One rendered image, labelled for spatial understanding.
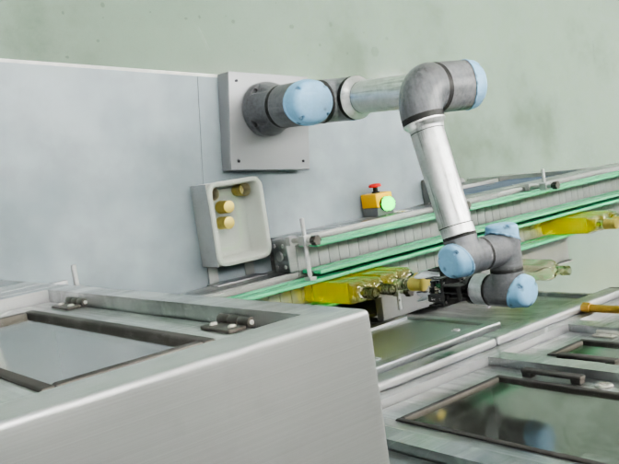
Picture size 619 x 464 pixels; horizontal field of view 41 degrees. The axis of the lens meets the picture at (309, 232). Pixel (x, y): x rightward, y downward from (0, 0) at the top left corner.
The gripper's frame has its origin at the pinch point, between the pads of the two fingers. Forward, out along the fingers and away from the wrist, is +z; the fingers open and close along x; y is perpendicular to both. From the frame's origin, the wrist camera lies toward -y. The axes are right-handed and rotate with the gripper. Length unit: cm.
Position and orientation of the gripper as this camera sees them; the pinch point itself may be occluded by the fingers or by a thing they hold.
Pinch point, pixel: (421, 284)
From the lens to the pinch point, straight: 218.5
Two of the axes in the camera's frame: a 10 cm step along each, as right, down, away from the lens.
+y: -7.7, 1.8, -6.1
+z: -6.2, 0.2, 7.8
